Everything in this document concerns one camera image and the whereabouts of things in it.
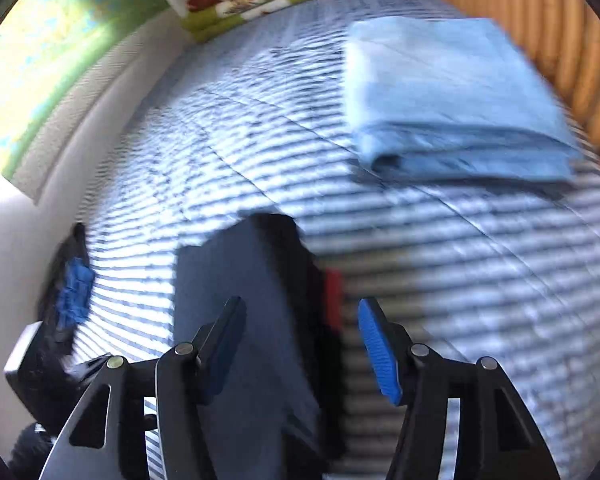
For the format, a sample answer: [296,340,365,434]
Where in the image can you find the black pants with pink stripe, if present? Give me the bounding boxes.
[172,214,348,480]

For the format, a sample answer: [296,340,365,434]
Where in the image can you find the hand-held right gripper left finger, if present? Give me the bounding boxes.
[40,296,248,480]

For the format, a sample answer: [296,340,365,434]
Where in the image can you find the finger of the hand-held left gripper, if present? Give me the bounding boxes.
[37,222,97,346]

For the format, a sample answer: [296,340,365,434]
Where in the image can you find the landscape painting wall poster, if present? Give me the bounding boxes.
[0,0,173,201]

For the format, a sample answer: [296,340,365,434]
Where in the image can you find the blue white striped bed quilt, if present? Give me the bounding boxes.
[72,0,600,480]

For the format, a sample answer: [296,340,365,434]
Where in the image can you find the wooden slatted bed rail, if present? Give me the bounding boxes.
[410,0,600,186]

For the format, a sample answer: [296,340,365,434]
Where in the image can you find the light blue folded towel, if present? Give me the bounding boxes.
[342,16,583,183]

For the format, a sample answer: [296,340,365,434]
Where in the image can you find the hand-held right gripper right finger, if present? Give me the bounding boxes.
[357,297,561,480]

